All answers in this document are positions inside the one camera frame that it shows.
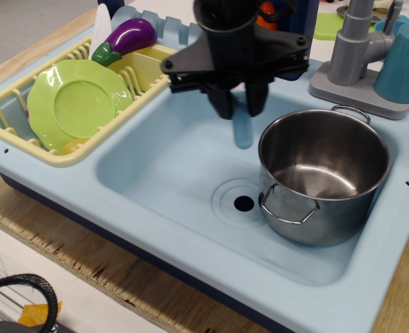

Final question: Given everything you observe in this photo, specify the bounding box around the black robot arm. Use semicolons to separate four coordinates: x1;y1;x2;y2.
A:
161;1;311;120

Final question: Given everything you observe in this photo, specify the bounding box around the orange toy carrot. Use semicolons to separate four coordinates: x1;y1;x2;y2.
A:
256;1;278;31

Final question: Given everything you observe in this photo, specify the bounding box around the green cutting board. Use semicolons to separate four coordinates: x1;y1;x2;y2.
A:
314;13;344;41

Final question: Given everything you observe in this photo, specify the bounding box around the purple toy eggplant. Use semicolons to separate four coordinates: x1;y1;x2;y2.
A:
91;18;158;67

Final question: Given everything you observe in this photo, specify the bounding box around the white plastic knife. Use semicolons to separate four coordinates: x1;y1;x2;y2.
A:
88;3;112;60

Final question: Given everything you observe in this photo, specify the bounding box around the grey toy faucet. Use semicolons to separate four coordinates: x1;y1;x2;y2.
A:
309;1;409;120

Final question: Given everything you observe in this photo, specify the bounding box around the light blue toy sink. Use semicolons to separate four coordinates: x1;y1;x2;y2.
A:
0;6;409;333

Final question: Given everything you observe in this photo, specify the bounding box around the green plastic plate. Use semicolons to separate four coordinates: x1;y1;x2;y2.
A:
27;60;133;151

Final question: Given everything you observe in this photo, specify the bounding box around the stainless steel pot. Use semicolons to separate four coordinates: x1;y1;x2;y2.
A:
258;105;391;246

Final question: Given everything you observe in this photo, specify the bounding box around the dark blue box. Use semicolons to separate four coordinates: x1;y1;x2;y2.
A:
272;0;319;81

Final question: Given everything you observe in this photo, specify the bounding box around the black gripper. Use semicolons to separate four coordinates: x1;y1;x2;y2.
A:
161;17;310;120

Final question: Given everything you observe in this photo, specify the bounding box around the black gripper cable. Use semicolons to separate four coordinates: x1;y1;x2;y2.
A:
259;0;301;24

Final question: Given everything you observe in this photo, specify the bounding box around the black braided cable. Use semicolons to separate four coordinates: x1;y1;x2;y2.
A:
0;273;58;333

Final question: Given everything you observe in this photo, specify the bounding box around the yellow dish rack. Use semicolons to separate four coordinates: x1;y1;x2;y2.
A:
0;36;175;167

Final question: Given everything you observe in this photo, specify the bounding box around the yellow masking tape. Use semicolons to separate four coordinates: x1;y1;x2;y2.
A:
17;304;49;327

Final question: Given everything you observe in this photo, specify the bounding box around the teal plastic cup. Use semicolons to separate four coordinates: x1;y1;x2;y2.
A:
374;23;409;104

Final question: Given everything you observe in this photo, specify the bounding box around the blue handled white spoon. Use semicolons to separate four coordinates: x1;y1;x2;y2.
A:
232;92;253;149

